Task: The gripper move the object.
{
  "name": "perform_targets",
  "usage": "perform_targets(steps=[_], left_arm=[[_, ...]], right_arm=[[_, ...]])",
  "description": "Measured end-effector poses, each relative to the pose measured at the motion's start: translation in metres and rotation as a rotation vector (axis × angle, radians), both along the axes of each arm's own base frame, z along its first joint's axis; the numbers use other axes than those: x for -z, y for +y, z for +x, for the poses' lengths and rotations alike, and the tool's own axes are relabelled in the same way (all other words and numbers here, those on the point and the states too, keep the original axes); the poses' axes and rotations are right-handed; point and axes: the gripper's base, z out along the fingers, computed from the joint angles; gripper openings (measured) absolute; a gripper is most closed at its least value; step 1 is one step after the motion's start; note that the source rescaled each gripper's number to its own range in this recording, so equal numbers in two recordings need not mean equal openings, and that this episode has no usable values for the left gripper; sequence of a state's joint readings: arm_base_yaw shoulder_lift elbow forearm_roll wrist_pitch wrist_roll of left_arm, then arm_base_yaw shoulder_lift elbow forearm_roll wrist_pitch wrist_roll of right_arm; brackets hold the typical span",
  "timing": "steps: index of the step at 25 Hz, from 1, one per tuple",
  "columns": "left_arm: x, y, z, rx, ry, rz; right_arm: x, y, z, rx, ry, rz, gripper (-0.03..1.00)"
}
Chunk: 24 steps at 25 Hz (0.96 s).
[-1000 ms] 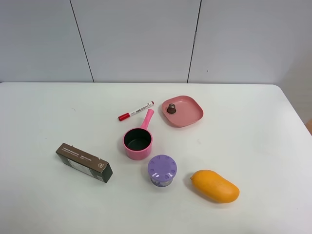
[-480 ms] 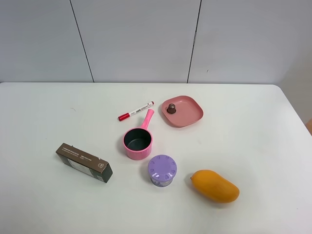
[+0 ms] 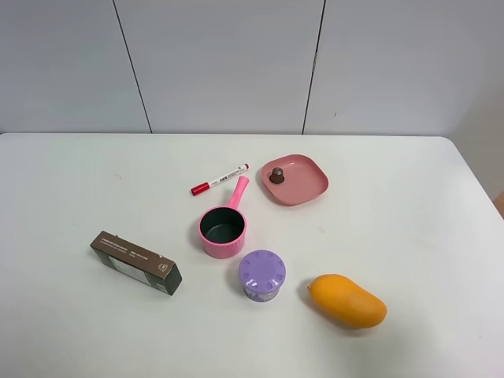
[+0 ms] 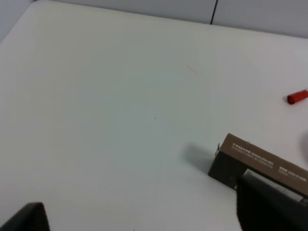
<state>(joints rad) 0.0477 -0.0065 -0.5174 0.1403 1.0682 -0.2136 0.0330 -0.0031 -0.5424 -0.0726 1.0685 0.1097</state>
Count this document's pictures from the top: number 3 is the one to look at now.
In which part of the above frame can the brown capsule box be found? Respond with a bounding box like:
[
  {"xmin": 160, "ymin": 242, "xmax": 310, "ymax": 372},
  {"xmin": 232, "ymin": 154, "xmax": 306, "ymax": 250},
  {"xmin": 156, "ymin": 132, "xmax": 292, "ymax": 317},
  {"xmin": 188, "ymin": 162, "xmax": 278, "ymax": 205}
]
[{"xmin": 90, "ymin": 231, "xmax": 183, "ymax": 296}]

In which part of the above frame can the brown coffee capsule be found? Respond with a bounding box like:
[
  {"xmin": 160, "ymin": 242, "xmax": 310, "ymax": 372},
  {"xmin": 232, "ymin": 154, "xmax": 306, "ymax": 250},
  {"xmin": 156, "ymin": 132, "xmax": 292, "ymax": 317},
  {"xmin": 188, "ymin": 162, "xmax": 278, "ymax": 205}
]
[{"xmin": 269, "ymin": 167, "xmax": 285, "ymax": 185}]

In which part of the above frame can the pink square plate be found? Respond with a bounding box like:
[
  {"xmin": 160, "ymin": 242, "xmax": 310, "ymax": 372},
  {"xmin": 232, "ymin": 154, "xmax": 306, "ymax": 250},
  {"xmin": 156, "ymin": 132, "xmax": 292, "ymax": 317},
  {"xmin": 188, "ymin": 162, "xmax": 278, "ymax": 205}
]
[{"xmin": 260, "ymin": 154, "xmax": 329, "ymax": 206}]

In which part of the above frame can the pink toy saucepan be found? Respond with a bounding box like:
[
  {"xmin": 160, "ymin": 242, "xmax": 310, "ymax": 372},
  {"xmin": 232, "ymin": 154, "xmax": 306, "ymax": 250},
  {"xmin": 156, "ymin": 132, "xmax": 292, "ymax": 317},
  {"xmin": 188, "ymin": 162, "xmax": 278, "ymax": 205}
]
[{"xmin": 198, "ymin": 176, "xmax": 249, "ymax": 259}]

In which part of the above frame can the red whiteboard marker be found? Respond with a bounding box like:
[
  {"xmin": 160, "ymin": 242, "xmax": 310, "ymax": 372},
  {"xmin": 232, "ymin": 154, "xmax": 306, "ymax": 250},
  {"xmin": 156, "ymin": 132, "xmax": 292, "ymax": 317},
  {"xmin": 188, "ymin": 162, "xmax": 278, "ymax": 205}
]
[{"xmin": 191, "ymin": 163, "xmax": 250, "ymax": 196}]

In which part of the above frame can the purple lidded jar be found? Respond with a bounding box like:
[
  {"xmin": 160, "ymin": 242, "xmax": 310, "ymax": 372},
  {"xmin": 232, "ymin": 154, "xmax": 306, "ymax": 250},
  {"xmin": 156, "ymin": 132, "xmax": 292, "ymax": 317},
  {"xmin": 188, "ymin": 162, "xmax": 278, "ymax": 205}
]
[{"xmin": 239, "ymin": 250, "xmax": 286, "ymax": 302}]

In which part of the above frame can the yellow mango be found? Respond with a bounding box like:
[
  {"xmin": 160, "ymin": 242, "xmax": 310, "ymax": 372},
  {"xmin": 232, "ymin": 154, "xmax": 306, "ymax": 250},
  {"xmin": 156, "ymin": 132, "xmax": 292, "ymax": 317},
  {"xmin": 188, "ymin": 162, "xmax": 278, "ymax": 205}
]
[{"xmin": 308, "ymin": 274, "xmax": 387, "ymax": 329}]

